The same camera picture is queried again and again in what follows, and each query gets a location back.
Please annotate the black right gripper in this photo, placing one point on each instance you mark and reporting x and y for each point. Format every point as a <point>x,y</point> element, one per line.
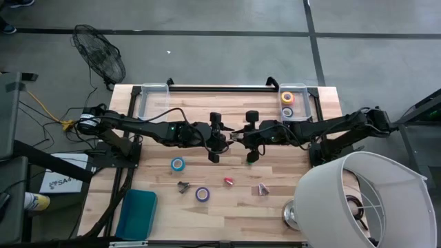
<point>265,134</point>

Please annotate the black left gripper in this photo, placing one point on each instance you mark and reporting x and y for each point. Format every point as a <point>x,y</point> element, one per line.
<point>215,137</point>

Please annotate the dark blue tape roll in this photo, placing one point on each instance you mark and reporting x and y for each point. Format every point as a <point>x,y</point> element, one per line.
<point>282,112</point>

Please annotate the silver pink binder clip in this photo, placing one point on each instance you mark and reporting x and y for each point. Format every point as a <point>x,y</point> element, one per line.
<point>260,188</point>

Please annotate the yellow tape roll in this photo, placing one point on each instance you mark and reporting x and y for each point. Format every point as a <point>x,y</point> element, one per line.
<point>282,98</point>

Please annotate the light blue tape roll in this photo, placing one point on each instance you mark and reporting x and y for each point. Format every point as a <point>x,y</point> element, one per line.
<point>172,164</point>

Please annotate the purple tape roll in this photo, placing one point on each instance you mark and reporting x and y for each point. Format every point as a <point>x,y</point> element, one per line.
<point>197,194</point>

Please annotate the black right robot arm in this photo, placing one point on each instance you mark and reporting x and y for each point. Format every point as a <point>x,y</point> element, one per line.
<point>327,127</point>

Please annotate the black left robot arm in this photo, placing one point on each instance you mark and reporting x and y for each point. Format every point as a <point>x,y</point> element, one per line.
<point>138,125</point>

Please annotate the red mini stapler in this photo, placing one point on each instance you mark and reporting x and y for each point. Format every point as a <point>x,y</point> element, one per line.
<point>227,180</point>

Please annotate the clear plastic bin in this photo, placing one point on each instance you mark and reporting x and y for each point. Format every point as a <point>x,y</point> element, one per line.
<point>153,100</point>
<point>303,103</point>

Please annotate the white lamp shade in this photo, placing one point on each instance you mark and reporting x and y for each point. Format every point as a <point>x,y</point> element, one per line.
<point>320,206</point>

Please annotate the teal plastic tray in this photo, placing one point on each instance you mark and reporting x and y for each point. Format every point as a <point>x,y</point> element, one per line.
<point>136,215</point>

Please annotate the black floor fan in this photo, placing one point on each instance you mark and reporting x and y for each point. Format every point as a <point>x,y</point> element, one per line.
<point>100,55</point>

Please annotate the white printed box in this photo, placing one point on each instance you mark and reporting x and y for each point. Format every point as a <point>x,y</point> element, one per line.
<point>62,182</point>

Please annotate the black diagonal beam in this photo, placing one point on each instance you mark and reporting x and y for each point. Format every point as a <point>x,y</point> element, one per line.
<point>51,161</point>

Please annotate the dark neighbouring workstation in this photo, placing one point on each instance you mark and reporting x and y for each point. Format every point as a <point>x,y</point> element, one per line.
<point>427,144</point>

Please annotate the yellow white can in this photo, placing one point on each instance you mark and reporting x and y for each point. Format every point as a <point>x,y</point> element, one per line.
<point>38,202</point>

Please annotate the grey cabinet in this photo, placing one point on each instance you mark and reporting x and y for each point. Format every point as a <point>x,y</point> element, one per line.
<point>8,117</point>
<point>12,199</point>

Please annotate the person's shoe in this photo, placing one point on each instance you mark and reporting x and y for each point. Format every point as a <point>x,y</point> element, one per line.
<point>20,2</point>
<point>7,27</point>

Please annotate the silver metal bracket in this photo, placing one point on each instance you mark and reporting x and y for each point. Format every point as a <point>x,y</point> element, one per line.
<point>127,244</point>

